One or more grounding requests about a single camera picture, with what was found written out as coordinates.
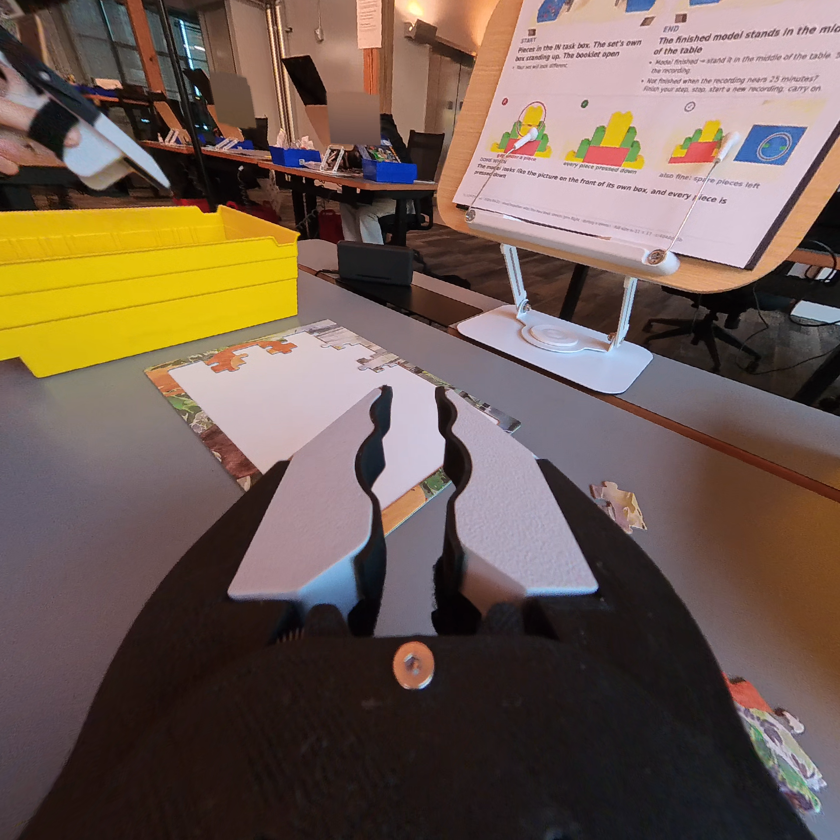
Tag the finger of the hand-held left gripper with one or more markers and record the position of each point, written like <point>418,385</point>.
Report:
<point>111,148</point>
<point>105,176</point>

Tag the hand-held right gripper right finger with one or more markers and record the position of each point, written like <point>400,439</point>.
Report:
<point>525,525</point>

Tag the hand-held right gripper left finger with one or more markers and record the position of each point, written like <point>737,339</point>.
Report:
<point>302,525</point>

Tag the pale grey puzzle piece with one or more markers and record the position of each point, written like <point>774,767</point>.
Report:
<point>620,506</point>

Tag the puzzle frame board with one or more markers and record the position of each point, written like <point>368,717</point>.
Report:
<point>275,407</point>

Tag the yellow plastic bin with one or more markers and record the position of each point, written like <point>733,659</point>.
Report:
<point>131,295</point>

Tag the red fan puzzle piece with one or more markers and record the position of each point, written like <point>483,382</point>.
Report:
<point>226,359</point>

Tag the red dark puzzle piece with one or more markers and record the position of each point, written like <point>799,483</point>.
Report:
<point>781,754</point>

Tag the person's left hand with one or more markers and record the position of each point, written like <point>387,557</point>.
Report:
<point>16,121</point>

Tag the black pole stand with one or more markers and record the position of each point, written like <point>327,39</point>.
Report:
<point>184,98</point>

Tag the blue tray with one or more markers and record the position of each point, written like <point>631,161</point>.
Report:
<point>292,157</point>
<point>388,172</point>

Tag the grey striped puzzle piece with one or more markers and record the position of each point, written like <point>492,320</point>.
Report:
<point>338,338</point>

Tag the clear acrylic stand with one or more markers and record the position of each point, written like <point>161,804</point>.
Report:
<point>333,159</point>

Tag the red bag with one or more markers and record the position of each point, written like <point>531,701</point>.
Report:
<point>330,224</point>

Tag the picture puzzle box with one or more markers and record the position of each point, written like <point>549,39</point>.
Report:
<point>380,154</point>

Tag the black power adapter box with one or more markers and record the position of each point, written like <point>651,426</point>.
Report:
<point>374,262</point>

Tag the wooden pillar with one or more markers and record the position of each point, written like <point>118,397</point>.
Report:
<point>377,65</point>

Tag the black office chair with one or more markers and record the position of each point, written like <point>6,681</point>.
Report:
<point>709,315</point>
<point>423,157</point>

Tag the white paper notice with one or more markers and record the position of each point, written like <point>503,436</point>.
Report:
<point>369,23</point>

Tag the printed instruction sheet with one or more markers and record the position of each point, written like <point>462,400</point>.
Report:
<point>656,131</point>

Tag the wall lamp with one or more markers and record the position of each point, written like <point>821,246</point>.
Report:
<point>420,31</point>

